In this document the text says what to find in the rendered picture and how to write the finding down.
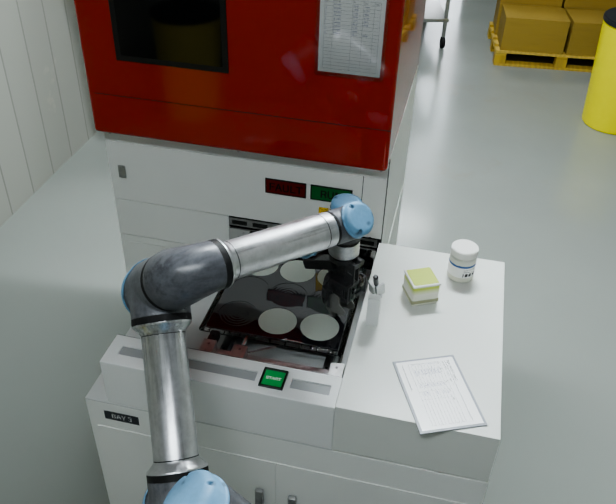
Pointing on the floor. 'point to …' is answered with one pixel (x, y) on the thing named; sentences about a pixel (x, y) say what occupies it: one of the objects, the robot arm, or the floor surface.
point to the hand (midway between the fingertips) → (333, 310)
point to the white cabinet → (270, 467)
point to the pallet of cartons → (548, 31)
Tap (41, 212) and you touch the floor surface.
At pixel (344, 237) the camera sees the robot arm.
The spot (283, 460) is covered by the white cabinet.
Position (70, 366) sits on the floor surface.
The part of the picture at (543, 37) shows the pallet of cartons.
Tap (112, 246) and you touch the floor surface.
